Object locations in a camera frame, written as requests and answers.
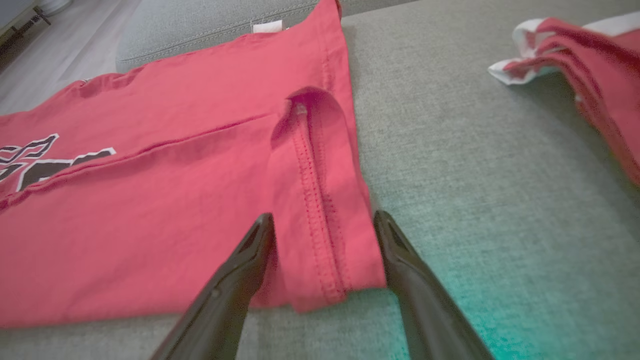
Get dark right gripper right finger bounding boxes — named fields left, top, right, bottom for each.
left=374, top=210, right=496, bottom=360

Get white round base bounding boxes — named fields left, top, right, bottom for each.
left=39, top=0, right=74, bottom=16

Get red jersey with striped trim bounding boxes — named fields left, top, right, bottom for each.
left=0, top=0, right=389, bottom=330

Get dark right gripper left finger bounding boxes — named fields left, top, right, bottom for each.
left=150, top=213, right=276, bottom=360

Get red shorts with white stripe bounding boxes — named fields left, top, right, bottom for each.
left=487, top=11, right=640, bottom=187

